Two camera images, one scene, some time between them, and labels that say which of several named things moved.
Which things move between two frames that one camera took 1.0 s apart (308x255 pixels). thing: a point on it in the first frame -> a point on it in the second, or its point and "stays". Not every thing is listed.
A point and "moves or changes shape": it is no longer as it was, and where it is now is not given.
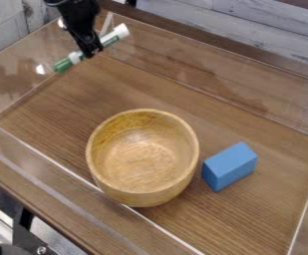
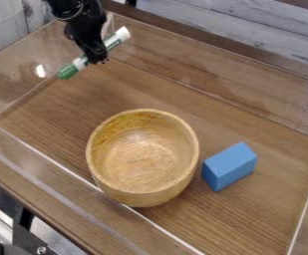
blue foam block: x=230 y=166 stays
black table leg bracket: x=25 y=238 stays
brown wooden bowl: x=144 y=153 stays
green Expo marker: x=113 y=36 moves or changes shape
